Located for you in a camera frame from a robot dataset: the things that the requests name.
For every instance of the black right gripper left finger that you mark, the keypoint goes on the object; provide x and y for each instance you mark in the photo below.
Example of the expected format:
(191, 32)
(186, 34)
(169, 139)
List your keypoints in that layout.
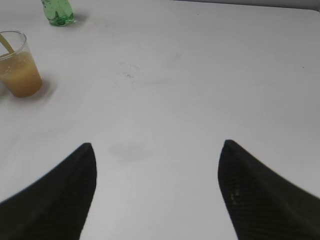
(56, 206)

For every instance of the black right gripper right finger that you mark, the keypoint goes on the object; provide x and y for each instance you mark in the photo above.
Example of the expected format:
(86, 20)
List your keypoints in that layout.
(261, 204)

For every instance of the transparent plastic cup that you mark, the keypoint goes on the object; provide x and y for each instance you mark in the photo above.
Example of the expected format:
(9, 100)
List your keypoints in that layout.
(18, 70)

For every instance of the green soda bottle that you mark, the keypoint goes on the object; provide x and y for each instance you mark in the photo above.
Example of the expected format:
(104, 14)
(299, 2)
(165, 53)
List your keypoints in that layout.
(58, 12)

